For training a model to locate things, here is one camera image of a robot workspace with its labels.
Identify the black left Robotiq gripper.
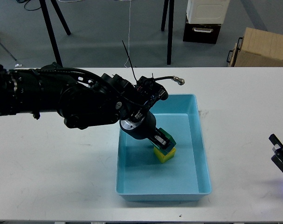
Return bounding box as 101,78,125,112
119,111,172,150

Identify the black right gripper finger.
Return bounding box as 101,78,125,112
269,134,283,173

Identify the green wooden block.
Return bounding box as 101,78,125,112
158,128,176,155

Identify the yellow wooden block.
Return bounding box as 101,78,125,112
153,147,176,163

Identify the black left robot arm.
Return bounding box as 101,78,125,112
0,63,176,153

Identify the light wooden box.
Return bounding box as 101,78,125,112
227,28,283,67

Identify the black drawer box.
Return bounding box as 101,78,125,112
183,19,221,44

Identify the light blue plastic bin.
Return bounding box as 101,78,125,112
116,94,212,201

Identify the white ribbed container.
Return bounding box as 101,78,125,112
186,0,230,24

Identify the black stand leg rear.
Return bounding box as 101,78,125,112
160,0,169,32

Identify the black stand leg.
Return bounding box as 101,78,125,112
160,0,169,32
166,0,174,65

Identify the black stand leg right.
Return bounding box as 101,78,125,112
166,0,174,65

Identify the black tripod leg inner left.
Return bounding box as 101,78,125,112
51,0,71,35

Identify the black tripod leg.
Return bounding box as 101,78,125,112
51,0,71,35
39,0,62,66

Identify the white hanging cord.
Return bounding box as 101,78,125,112
124,0,132,69

